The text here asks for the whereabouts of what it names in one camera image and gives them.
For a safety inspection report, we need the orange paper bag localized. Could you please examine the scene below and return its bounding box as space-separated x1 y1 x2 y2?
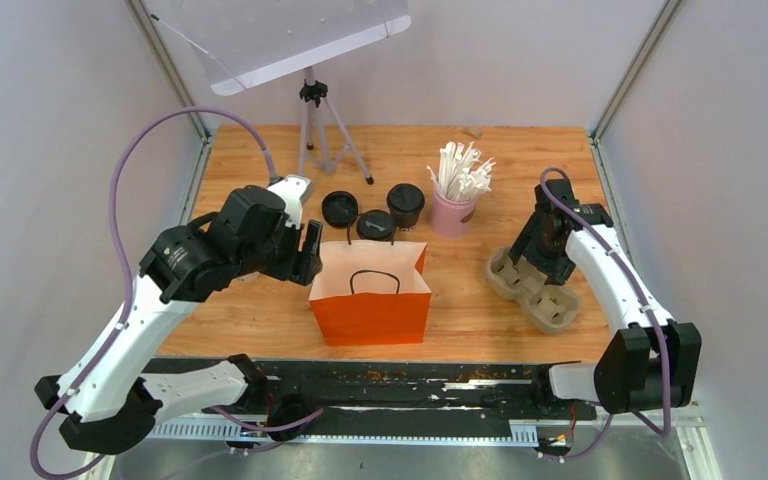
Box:
309 240 432 347

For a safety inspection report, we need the black cup lid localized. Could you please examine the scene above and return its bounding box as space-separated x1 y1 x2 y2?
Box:
386 183 425 214
355 209 396 242

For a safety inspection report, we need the black paper coffee cup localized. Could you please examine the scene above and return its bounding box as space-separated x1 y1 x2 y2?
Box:
389 207 422 232

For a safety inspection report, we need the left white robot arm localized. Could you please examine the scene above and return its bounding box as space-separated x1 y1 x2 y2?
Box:
35 175 322 455

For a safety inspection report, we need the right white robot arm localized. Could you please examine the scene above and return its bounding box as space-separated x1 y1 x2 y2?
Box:
495 175 702 418

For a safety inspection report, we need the stack of black lids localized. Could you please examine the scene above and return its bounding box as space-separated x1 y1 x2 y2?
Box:
321 190 359 229

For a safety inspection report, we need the cardboard cup carrier tray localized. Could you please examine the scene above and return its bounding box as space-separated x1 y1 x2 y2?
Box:
484 247 582 335

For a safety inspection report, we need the pink straw holder cup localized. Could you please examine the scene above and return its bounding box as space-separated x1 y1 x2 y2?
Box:
430 188 478 239

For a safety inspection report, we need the bundle of wrapped straws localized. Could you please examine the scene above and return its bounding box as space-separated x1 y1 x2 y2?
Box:
426 141 496 203

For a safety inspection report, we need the grey tripod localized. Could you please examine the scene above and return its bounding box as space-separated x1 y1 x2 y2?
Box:
298 66 375 185

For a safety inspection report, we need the white reflector board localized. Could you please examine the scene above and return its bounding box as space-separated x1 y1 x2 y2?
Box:
147 0 411 96

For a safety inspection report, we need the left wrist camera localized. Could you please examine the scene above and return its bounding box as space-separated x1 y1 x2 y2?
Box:
267 174 314 230

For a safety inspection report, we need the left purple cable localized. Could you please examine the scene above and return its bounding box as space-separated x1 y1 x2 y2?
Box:
29 105 326 480

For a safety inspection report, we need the purple cable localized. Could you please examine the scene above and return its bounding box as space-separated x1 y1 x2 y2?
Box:
29 105 326 480
539 166 673 463

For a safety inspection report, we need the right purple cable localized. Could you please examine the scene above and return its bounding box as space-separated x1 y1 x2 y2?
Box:
539 166 673 463

